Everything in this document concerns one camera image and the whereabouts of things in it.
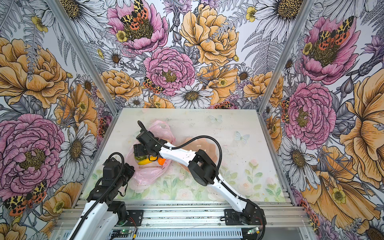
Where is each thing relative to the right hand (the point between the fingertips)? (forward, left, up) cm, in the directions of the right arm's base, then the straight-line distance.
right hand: (139, 154), depth 90 cm
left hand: (-10, +1, 0) cm, 10 cm away
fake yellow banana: (-2, -4, -4) cm, 6 cm away
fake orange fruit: (-4, -13, -2) cm, 13 cm away
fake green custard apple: (-2, +1, -3) cm, 3 cm away
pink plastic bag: (-13, -5, +2) cm, 14 cm away
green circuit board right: (-38, -60, -8) cm, 72 cm away
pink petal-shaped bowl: (+6, -41, -3) cm, 42 cm away
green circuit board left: (-37, +2, -7) cm, 38 cm away
